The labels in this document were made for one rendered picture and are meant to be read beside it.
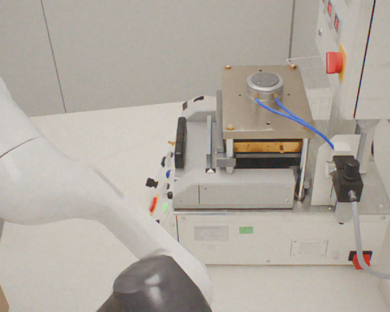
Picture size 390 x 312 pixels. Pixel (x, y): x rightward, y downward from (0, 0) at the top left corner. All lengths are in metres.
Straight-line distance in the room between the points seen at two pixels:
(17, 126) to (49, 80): 2.07
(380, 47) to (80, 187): 0.54
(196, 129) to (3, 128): 0.68
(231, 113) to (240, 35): 1.63
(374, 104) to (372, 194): 0.26
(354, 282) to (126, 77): 1.79
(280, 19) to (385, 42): 1.79
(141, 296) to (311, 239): 0.66
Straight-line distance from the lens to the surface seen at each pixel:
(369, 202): 1.15
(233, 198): 1.07
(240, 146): 1.06
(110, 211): 0.69
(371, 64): 0.93
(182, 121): 1.21
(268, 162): 1.11
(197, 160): 1.15
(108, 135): 1.65
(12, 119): 0.66
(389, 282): 1.19
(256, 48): 2.71
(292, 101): 1.10
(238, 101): 1.09
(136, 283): 0.56
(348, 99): 0.95
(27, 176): 0.63
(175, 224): 1.12
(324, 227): 1.14
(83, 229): 1.34
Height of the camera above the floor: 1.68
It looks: 37 degrees down
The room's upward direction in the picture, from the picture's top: 3 degrees counter-clockwise
